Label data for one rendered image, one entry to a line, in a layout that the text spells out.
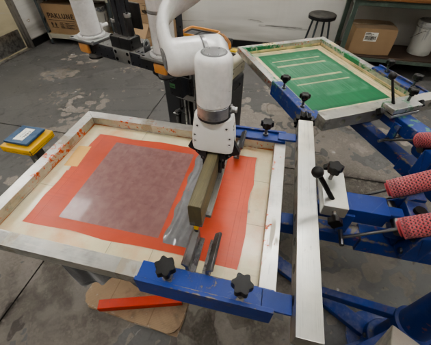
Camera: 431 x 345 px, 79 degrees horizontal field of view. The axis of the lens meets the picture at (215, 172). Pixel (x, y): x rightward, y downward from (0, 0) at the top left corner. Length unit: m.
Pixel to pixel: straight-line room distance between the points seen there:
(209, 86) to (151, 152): 0.49
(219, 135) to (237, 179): 0.28
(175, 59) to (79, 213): 0.52
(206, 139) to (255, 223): 0.28
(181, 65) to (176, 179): 0.40
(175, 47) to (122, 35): 0.80
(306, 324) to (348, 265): 1.37
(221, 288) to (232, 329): 1.02
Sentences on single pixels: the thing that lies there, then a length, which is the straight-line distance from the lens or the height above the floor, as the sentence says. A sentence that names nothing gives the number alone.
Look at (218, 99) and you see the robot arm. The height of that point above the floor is 1.30.
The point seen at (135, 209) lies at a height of 0.96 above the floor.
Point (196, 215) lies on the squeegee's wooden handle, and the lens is 0.57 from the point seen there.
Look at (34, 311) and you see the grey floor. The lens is 1.92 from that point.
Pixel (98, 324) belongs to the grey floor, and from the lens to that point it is 1.73.
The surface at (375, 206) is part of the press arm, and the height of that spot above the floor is 1.04.
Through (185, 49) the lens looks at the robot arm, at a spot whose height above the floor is 1.37.
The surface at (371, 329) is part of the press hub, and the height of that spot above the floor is 0.11.
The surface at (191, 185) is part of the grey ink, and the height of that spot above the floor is 0.96.
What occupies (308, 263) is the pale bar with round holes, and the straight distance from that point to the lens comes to 0.61.
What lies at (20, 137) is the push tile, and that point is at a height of 0.97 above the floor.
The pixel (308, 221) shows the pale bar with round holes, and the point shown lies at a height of 1.04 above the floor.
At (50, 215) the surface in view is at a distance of 0.88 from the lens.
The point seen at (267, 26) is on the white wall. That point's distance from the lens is 4.46.
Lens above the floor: 1.57
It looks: 46 degrees down
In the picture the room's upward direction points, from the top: straight up
